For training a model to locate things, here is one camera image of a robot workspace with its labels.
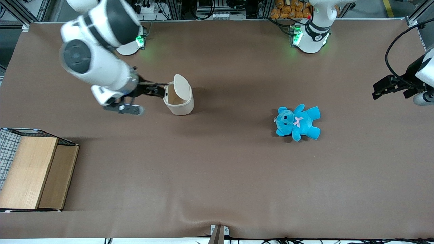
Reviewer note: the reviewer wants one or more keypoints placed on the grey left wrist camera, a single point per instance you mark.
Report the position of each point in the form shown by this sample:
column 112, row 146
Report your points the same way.
column 423, row 98

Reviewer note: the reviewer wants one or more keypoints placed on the cream trash can body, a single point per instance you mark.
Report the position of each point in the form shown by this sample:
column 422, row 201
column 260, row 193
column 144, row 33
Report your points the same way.
column 181, row 109

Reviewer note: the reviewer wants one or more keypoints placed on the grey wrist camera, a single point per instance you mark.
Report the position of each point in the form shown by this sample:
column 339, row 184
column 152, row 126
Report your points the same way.
column 125, row 109
column 423, row 98

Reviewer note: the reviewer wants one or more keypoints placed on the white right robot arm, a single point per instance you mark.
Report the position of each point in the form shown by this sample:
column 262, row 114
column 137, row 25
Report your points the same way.
column 101, row 67

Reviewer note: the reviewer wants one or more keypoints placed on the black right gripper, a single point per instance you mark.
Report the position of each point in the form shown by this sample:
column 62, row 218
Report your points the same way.
column 142, row 88

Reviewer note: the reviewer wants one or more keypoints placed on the cream trash can lid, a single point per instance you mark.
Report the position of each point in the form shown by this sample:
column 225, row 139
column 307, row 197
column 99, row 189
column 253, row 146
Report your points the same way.
column 182, row 86

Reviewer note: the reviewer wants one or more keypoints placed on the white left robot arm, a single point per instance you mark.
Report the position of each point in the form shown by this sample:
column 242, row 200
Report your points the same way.
column 310, row 40

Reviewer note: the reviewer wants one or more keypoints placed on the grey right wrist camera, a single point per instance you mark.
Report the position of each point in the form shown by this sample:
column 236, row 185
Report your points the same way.
column 125, row 109

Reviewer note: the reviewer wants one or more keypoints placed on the orange plush toy pile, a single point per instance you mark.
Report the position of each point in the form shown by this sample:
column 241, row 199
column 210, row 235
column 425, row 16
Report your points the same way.
column 288, row 10

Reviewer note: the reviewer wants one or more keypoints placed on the blue plush teddy bear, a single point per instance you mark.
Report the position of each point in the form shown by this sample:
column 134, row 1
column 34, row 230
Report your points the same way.
column 303, row 123

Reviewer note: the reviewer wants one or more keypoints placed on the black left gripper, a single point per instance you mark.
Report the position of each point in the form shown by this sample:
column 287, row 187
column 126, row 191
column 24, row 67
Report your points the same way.
column 409, row 75

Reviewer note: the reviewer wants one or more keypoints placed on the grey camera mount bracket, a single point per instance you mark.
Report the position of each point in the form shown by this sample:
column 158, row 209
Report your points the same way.
column 218, row 234

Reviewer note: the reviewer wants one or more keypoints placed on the brown table cloth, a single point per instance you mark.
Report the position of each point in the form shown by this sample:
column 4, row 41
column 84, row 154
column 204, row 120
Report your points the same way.
column 217, row 176

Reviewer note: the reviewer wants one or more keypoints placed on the white power strip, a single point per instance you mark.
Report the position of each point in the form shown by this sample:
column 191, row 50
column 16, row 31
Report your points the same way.
column 149, row 9

